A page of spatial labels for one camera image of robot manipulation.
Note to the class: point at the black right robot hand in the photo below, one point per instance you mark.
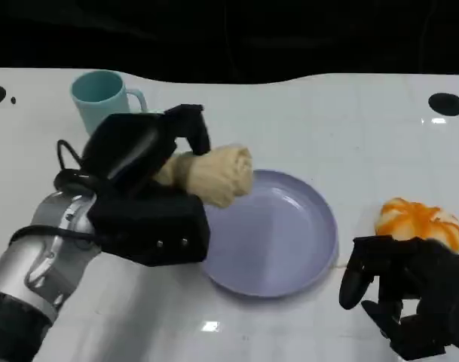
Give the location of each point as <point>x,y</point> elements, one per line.
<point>421,286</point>

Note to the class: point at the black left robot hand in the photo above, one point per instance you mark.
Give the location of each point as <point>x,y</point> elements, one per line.
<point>131,151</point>

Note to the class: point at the beige towel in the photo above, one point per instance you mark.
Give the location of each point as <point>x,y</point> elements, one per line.
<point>218,173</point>

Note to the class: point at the pale green mug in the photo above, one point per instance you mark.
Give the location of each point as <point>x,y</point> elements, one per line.
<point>95,98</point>

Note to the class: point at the orange and white bread roll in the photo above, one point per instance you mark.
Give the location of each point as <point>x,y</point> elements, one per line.
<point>417,218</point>

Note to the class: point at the lilac plate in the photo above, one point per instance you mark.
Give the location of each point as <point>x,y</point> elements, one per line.
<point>274,241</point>

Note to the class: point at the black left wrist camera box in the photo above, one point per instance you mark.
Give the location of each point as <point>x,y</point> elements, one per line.
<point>153,230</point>

